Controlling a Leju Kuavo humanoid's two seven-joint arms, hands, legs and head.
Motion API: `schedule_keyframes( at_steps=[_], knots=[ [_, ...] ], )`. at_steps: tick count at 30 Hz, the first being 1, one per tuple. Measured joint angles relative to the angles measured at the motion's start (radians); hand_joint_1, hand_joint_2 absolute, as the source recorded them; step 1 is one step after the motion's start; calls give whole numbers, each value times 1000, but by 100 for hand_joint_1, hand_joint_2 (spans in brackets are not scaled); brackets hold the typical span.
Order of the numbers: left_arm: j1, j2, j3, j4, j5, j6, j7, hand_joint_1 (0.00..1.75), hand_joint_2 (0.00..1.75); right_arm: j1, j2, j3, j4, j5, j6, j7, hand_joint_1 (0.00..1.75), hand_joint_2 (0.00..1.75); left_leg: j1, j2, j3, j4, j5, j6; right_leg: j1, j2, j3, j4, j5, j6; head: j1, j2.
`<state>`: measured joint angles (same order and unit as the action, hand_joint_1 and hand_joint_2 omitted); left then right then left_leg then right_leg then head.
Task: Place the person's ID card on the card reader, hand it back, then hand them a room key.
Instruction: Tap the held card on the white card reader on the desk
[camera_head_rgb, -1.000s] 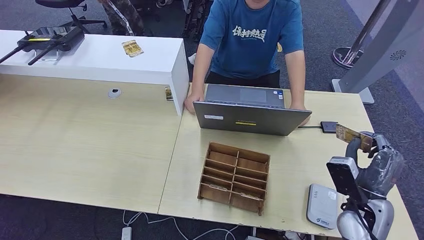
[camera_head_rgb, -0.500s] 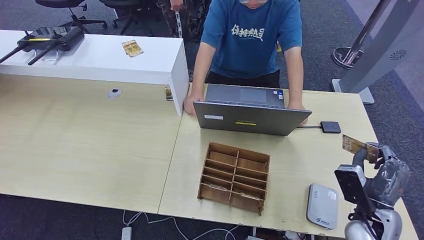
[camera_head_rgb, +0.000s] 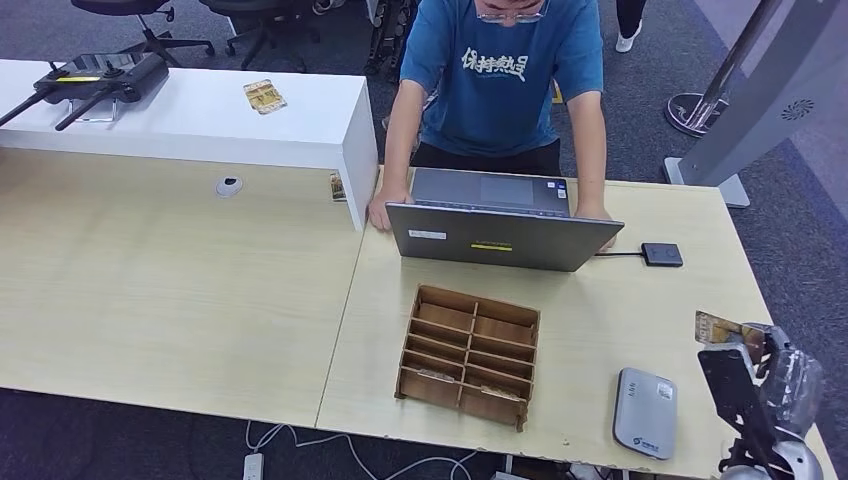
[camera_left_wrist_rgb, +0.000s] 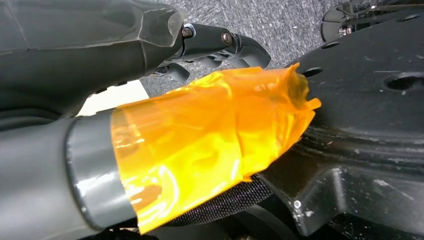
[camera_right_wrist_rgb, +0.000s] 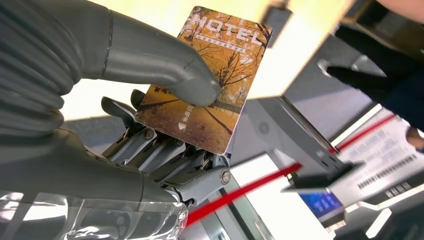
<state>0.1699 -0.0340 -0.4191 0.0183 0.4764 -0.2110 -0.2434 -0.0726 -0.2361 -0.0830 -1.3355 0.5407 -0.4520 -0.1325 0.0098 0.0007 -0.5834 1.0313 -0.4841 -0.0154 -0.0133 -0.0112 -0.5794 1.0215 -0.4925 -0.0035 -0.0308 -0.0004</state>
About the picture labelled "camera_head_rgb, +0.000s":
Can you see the person's left hand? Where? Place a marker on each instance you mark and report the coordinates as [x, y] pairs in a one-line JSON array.
[[593, 212]]

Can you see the person's right hand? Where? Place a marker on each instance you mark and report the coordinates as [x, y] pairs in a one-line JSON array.
[[387, 210]]

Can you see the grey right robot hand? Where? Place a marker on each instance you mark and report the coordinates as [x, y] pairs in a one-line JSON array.
[[795, 391]]

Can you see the gold patterned ID card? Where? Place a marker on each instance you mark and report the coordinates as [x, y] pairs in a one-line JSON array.
[[719, 329]]

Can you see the person's right forearm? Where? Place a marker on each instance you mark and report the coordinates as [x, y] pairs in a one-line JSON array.
[[396, 162]]

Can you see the person's left forearm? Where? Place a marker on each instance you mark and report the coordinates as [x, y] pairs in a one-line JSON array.
[[591, 175]]

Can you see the wooden card organizer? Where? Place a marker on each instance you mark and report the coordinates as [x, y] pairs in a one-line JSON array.
[[464, 331]]

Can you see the person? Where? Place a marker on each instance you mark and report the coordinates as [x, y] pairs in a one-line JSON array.
[[497, 99]]

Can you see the grey white card reader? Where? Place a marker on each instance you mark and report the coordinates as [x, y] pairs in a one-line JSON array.
[[642, 417]]

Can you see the gold patterned room key card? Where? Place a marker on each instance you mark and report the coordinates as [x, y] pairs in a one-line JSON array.
[[436, 376], [502, 393]]

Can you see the small black usb hub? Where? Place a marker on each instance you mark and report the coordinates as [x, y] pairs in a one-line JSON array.
[[661, 255]]

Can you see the grey laptop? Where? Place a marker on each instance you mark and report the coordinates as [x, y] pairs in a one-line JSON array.
[[497, 242]]

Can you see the yellow floor marker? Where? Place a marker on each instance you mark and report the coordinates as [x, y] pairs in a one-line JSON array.
[[558, 93]]

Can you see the round white desk grommet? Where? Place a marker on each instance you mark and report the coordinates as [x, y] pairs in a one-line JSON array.
[[228, 187]]

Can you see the bystander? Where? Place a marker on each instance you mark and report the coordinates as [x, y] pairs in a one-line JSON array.
[[628, 20]]

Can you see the grey kiosk stand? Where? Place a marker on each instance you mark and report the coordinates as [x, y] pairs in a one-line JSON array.
[[762, 112]]

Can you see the white desk shelf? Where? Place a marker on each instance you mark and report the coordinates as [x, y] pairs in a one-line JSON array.
[[199, 126]]

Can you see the black office chair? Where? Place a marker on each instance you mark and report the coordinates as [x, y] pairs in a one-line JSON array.
[[265, 20], [119, 5]]

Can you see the white power strip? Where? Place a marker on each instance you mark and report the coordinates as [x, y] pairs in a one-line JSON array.
[[252, 467]]

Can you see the clear acrylic stand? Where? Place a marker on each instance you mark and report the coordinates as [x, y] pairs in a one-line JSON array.
[[93, 120]]

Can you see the black remote controller with antennas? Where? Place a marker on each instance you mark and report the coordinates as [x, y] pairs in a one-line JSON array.
[[106, 76]]

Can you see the chrome stanchion post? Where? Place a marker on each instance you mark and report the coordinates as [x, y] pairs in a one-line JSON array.
[[696, 112]]

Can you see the black metal frame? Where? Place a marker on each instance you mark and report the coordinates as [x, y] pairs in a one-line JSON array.
[[387, 33]]

